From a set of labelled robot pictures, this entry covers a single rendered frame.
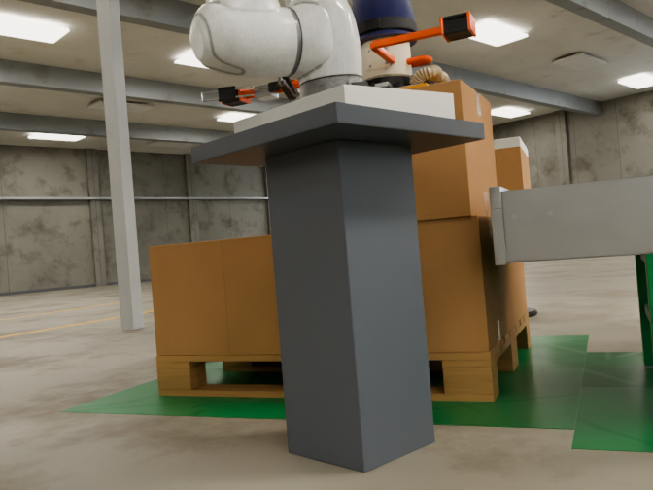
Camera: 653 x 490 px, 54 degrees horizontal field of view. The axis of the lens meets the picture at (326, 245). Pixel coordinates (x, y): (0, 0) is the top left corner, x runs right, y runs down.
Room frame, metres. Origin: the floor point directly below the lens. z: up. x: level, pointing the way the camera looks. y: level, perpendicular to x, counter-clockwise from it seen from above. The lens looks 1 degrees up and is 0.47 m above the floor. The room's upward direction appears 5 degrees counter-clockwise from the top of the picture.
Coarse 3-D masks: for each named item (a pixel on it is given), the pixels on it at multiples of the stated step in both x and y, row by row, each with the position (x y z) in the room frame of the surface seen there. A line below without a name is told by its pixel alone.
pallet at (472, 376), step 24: (528, 312) 2.79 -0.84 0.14; (504, 336) 2.16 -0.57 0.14; (528, 336) 2.73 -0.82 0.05; (168, 360) 2.33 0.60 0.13; (192, 360) 2.29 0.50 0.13; (216, 360) 2.25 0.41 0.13; (240, 360) 2.21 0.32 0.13; (264, 360) 2.17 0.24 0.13; (432, 360) 1.95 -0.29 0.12; (456, 360) 1.92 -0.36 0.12; (480, 360) 1.89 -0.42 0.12; (504, 360) 2.28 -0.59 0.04; (168, 384) 2.33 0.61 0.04; (192, 384) 2.31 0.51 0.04; (216, 384) 2.36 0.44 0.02; (240, 384) 2.33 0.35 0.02; (456, 384) 1.92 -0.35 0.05; (480, 384) 1.89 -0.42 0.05
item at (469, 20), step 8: (456, 16) 1.80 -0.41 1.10; (464, 16) 1.79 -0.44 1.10; (440, 24) 1.81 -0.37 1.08; (448, 24) 1.81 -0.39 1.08; (456, 24) 1.80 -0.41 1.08; (464, 24) 1.79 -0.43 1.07; (472, 24) 1.81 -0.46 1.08; (448, 32) 1.80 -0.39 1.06; (456, 32) 1.80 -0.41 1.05; (464, 32) 1.81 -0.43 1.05; (472, 32) 1.81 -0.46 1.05; (448, 40) 1.86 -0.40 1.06
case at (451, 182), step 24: (456, 96) 1.88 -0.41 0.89; (480, 96) 2.09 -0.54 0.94; (480, 120) 2.07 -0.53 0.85; (480, 144) 2.04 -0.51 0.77; (432, 168) 1.92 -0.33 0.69; (456, 168) 1.89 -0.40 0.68; (480, 168) 2.02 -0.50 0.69; (432, 192) 1.92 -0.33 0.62; (456, 192) 1.89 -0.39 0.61; (480, 192) 1.99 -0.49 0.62; (432, 216) 1.92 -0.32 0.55; (456, 216) 1.89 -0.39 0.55
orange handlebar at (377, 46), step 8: (416, 32) 1.87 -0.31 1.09; (424, 32) 1.86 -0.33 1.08; (432, 32) 1.85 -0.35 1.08; (440, 32) 1.84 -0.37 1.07; (376, 40) 1.92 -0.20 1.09; (384, 40) 1.91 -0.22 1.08; (392, 40) 1.90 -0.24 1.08; (400, 40) 1.89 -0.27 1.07; (408, 40) 1.88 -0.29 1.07; (416, 40) 1.88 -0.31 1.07; (376, 48) 1.93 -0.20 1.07; (384, 56) 2.02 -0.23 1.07; (392, 56) 2.07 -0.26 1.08; (416, 56) 2.12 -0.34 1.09; (424, 56) 2.11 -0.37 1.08; (408, 64) 2.13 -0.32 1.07; (416, 64) 2.16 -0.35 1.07; (424, 64) 2.15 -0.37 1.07; (280, 88) 2.32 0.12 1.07; (248, 96) 2.42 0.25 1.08
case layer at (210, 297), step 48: (240, 240) 2.20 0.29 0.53; (432, 240) 1.94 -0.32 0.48; (480, 240) 1.88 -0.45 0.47; (192, 288) 2.28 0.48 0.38; (240, 288) 2.21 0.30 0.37; (432, 288) 1.94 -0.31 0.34; (480, 288) 1.88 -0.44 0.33; (192, 336) 2.29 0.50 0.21; (240, 336) 2.21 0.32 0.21; (432, 336) 1.95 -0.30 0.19; (480, 336) 1.89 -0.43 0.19
